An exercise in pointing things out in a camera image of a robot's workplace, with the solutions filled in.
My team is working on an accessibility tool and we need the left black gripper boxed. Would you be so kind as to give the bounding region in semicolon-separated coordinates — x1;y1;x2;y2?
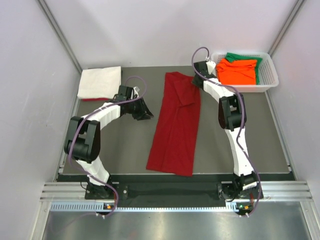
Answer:
126;96;154;121

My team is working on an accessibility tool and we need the dark red t shirt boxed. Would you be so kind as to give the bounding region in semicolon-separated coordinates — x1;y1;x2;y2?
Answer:
146;72;201;177

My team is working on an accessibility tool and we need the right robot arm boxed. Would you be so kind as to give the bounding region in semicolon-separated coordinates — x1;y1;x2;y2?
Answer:
192;60;258;202

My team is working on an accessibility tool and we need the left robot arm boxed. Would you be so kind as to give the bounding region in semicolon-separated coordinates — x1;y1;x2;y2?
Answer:
64;85;154;200

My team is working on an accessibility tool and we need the green t shirt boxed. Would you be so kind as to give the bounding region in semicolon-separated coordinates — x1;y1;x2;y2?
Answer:
225;52;263;85

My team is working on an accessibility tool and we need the orange t shirt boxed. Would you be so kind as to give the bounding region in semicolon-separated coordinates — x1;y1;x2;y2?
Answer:
216;58;257;86

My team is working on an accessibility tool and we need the folded white t shirt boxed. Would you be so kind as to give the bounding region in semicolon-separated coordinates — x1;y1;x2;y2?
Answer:
77;66;122;100

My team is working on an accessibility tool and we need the folded red t shirt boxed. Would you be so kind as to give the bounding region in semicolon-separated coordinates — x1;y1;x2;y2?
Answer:
82;98;110;102

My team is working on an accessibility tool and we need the white plastic basket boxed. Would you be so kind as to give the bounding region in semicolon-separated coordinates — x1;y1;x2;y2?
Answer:
212;52;279;93

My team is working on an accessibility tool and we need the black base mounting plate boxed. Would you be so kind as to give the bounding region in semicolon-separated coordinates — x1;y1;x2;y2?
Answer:
84;173;264;207

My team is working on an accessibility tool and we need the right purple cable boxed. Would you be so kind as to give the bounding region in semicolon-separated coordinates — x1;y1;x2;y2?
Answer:
191;46;261;217

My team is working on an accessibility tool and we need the purple cable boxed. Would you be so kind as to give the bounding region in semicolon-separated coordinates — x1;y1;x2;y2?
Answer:
68;75;147;219
191;46;261;217

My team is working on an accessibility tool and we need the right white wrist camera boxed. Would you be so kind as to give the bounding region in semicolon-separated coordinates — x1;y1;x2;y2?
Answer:
205;60;216;75

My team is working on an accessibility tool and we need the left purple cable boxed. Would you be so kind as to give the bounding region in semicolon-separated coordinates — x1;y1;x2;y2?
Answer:
68;75;147;219

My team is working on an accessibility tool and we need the grey slotted cable duct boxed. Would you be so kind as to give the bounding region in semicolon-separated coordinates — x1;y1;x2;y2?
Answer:
50;201;250;213

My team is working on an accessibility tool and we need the aluminium frame rail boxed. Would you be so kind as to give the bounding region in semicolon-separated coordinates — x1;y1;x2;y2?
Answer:
40;181;313;202

